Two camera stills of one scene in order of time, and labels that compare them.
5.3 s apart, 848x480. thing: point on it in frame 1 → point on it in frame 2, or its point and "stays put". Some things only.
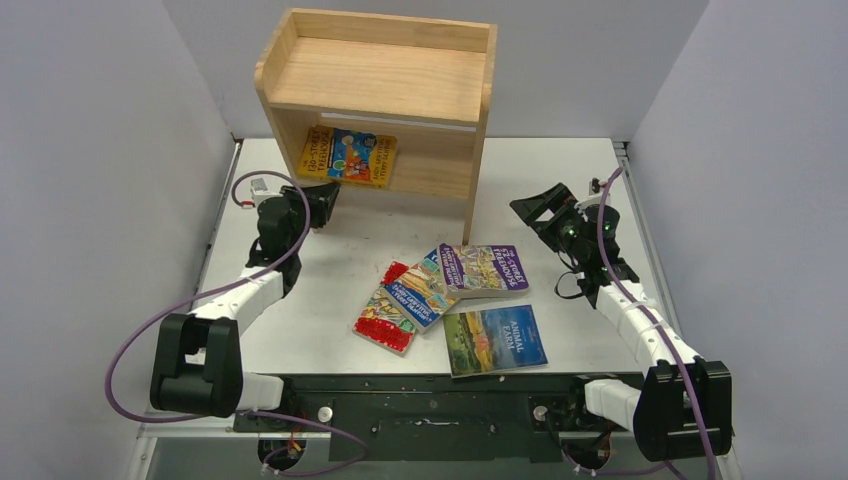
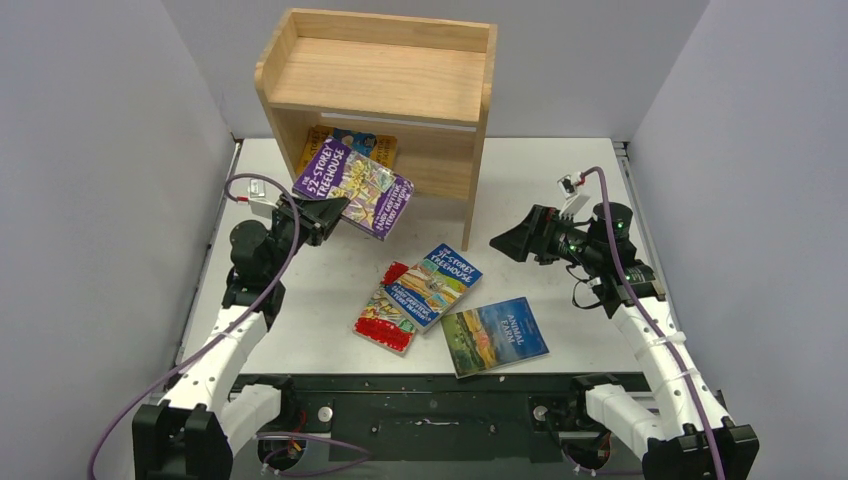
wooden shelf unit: (427, 82) stays put
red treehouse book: (382, 322) stays put
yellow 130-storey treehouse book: (349, 157) stays put
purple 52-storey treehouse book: (478, 269) → (377, 193)
